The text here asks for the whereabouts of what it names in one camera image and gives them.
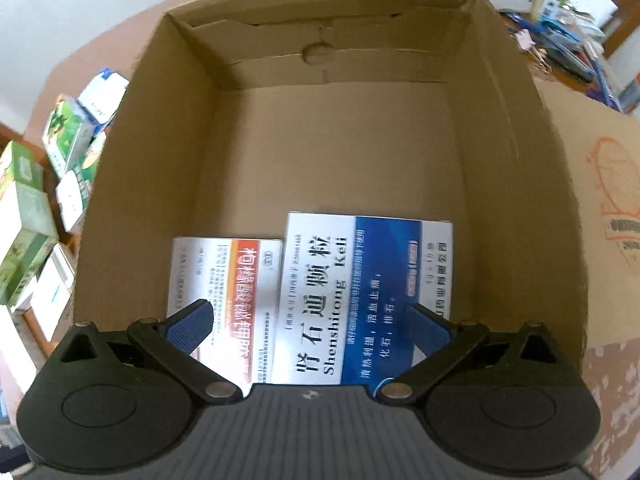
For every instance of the pink binder clip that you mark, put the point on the pink binder clip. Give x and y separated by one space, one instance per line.
524 39

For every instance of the blue stapler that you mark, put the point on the blue stapler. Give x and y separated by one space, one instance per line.
560 30

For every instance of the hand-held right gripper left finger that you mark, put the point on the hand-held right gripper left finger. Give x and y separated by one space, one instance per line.
192 327

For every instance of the pile of medicine boxes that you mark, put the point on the pile of medicine boxes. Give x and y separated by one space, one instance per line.
30 220

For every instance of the purple fly swatter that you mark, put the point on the purple fly swatter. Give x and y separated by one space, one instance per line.
605 82

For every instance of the large blue white medicine box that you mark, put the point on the large blue white medicine box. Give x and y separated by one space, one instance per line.
320 285

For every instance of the orange white medicine box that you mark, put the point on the orange white medicine box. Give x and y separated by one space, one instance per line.
235 285

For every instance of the wooden desktop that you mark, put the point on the wooden desktop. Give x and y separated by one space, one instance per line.
75 240

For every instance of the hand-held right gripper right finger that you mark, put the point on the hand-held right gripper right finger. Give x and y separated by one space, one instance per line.
425 330

